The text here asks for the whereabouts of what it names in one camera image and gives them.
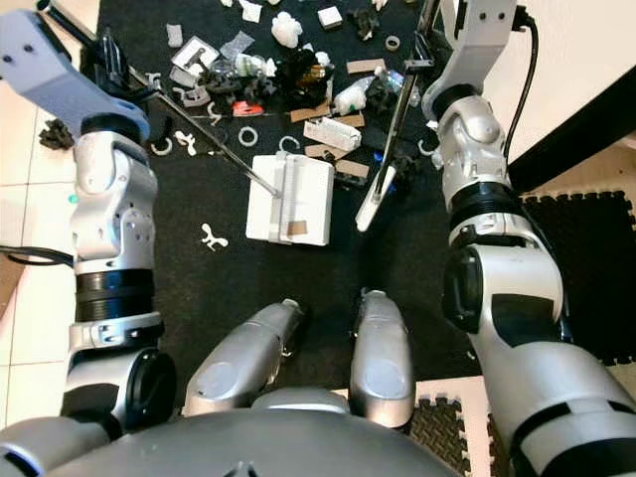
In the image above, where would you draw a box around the broom with metal handle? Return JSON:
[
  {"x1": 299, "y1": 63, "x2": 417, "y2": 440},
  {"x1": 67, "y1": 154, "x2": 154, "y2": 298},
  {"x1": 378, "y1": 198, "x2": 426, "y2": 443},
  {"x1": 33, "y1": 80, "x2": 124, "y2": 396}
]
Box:
[{"x1": 356, "y1": 0, "x2": 443, "y2": 235}]

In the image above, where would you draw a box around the white dustpan with metal handle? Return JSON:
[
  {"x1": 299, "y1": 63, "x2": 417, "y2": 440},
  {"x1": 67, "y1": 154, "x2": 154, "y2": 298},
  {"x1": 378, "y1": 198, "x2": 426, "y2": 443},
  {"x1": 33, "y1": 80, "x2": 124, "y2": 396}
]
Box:
[{"x1": 38, "y1": 0, "x2": 335, "y2": 247}]

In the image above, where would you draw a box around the clear plastic bottle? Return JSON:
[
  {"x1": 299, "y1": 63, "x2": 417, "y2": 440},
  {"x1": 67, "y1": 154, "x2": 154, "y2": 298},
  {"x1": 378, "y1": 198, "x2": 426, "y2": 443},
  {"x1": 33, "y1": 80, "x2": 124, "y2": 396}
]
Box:
[{"x1": 378, "y1": 68, "x2": 408, "y2": 95}]

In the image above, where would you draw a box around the brown cardboard piece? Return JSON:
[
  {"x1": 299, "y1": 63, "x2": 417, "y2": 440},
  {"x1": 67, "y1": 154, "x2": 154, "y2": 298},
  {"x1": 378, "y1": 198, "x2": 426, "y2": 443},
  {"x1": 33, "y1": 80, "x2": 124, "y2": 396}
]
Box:
[
  {"x1": 336, "y1": 159, "x2": 371, "y2": 178},
  {"x1": 346, "y1": 58, "x2": 387, "y2": 74},
  {"x1": 303, "y1": 144, "x2": 344, "y2": 160}
]

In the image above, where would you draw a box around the clear plastic bag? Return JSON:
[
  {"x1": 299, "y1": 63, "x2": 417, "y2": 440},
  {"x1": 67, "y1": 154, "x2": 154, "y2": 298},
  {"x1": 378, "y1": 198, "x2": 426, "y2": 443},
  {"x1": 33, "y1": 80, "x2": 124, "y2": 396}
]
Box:
[{"x1": 330, "y1": 78, "x2": 374, "y2": 115}]

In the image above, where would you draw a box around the black spiky plastic toy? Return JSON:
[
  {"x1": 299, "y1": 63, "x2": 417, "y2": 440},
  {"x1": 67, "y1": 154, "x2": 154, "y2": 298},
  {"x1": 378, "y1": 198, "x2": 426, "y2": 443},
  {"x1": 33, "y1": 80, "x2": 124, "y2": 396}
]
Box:
[{"x1": 40, "y1": 119, "x2": 73, "y2": 150}]

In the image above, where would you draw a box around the small white box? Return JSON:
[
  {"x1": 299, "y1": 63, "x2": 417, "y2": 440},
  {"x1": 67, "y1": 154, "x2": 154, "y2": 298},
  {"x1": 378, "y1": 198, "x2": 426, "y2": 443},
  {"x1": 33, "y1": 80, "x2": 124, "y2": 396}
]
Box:
[{"x1": 316, "y1": 6, "x2": 344, "y2": 29}]

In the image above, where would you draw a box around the clear plastic wrap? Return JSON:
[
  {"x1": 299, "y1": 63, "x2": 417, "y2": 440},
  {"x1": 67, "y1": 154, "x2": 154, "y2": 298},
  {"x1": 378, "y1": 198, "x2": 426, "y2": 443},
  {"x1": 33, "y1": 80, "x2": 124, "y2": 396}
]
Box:
[{"x1": 221, "y1": 30, "x2": 256, "y2": 59}]

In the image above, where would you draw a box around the clear bag with green print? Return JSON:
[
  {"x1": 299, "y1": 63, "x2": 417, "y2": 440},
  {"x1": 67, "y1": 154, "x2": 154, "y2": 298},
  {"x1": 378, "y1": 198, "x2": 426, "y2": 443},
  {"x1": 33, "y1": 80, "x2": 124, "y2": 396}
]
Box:
[{"x1": 234, "y1": 55, "x2": 274, "y2": 79}]

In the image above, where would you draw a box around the white labelled carton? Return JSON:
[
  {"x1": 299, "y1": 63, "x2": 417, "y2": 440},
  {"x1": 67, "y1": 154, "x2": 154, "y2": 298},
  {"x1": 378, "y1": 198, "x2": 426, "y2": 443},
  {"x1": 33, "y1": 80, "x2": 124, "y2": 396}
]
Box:
[{"x1": 303, "y1": 117, "x2": 362, "y2": 152}]

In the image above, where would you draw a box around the dark brown bottle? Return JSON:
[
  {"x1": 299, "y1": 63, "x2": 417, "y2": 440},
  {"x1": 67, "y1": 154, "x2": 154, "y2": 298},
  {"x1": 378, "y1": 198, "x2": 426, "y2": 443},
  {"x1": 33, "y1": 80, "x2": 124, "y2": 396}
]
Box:
[{"x1": 273, "y1": 48, "x2": 327, "y2": 90}]

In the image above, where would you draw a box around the long brown cardboard strip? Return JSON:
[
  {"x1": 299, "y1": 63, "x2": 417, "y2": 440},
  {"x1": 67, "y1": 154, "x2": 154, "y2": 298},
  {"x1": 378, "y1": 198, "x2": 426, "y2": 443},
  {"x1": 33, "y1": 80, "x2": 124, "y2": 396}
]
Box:
[{"x1": 288, "y1": 104, "x2": 329, "y2": 122}]

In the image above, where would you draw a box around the white fluffy wad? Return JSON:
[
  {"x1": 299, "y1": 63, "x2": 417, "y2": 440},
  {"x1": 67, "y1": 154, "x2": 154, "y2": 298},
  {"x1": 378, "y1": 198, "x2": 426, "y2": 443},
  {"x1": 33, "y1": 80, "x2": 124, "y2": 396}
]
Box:
[{"x1": 270, "y1": 12, "x2": 304, "y2": 49}]

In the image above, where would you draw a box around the white bone-shaped piece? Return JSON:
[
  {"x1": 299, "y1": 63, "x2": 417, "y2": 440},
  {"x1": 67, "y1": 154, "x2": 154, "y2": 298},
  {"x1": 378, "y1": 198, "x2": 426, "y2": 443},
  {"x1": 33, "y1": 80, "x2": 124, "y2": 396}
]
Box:
[{"x1": 201, "y1": 224, "x2": 228, "y2": 249}]

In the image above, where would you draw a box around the black foam puzzle mat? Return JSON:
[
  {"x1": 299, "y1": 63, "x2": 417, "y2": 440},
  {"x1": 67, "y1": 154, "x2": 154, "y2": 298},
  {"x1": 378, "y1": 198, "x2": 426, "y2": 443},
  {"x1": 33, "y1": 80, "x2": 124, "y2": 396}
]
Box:
[{"x1": 402, "y1": 189, "x2": 636, "y2": 473}]

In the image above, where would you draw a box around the silver left robot leg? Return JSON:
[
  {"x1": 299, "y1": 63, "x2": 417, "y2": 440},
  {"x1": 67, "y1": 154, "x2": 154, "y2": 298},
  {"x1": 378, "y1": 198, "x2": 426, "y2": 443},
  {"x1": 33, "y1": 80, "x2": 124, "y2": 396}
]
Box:
[{"x1": 184, "y1": 298, "x2": 304, "y2": 416}]

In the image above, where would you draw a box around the silver robot leg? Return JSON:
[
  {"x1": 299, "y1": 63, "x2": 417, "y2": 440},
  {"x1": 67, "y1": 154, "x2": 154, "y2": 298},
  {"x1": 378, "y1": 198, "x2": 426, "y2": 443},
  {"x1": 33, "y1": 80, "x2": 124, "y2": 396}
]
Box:
[
  {"x1": 351, "y1": 288, "x2": 416, "y2": 430},
  {"x1": 184, "y1": 298, "x2": 304, "y2": 416}
]

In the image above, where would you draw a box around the silver right robot leg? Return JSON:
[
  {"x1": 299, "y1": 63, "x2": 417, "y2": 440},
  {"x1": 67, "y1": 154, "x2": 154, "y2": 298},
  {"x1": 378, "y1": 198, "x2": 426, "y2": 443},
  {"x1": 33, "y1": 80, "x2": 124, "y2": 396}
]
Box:
[{"x1": 351, "y1": 288, "x2": 416, "y2": 430}]

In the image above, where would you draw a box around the silver robot torso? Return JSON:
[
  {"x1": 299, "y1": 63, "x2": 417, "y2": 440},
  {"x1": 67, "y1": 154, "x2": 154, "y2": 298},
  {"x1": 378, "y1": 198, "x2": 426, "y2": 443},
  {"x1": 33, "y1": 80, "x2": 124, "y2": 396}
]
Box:
[{"x1": 50, "y1": 388, "x2": 518, "y2": 477}]

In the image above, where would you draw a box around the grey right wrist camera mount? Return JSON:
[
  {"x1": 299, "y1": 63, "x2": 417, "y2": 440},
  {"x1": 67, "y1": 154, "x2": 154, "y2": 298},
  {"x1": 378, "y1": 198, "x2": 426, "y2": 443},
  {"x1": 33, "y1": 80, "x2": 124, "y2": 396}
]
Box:
[{"x1": 422, "y1": 0, "x2": 523, "y2": 118}]

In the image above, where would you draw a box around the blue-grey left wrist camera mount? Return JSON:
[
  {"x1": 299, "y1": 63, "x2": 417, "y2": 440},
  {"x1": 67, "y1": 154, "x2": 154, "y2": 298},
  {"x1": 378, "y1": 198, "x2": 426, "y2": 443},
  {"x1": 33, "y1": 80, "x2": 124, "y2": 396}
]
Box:
[{"x1": 0, "y1": 8, "x2": 150, "y2": 138}]

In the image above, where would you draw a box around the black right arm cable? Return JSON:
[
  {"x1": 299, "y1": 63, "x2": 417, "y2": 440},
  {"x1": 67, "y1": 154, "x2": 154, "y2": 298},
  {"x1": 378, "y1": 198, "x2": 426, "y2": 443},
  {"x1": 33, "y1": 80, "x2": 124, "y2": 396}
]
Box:
[{"x1": 505, "y1": 10, "x2": 541, "y2": 160}]

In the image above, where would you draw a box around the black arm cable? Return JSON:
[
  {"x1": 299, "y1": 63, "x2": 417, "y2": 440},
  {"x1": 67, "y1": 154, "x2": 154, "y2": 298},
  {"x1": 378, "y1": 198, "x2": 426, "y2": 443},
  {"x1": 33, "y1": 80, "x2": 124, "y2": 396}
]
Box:
[
  {"x1": 0, "y1": 243, "x2": 77, "y2": 267},
  {"x1": 505, "y1": 10, "x2": 541, "y2": 160}
]

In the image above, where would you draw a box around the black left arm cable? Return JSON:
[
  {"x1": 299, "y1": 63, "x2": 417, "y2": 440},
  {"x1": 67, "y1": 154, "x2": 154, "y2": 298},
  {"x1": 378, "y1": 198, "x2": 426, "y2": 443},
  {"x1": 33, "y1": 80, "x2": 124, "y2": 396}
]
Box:
[{"x1": 0, "y1": 243, "x2": 77, "y2": 267}]

